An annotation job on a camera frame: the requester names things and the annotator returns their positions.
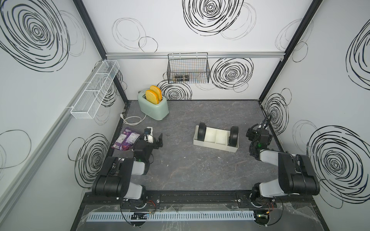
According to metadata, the cream divided storage organizer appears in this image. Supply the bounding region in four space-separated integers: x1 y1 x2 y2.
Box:
193 125 239 153

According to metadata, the long black leather belt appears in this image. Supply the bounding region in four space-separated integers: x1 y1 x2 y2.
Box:
197 122 207 141

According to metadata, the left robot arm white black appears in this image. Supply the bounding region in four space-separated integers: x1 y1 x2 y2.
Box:
92 134 163 203

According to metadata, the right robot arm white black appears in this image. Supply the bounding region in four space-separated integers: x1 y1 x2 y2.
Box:
246 124 320 200

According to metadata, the purple snack packet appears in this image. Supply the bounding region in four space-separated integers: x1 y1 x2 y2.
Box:
112 127 140 151

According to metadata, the mint green toaster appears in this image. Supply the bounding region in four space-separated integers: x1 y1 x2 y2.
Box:
137 91 169 121

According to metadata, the front yellow toast slice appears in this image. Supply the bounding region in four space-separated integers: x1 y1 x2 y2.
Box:
145 90 160 105

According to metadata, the yellow toast slice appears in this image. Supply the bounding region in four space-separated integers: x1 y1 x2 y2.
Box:
145 90 160 105
150 85 162 102

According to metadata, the rear yellow toast slice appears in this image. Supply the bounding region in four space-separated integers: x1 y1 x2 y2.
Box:
150 85 162 102

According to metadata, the dark item in basket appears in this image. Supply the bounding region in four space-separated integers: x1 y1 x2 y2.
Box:
172 75 190 82

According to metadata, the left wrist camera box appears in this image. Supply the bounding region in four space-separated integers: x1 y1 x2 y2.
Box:
144 127 154 143

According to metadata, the white toaster power cord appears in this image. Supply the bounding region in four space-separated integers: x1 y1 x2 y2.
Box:
119 113 147 126

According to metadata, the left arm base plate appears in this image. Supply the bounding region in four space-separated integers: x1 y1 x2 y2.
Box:
120 192 161 210

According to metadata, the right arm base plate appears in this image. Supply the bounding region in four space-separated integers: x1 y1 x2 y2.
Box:
236 191 278 210

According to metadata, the white mesh wall shelf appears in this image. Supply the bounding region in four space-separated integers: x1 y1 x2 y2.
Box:
70 60 119 119

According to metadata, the black wire wall basket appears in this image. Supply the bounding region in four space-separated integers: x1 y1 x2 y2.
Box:
166 53 211 84

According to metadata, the slotted grey cable duct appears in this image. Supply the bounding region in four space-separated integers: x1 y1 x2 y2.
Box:
86 211 255 222

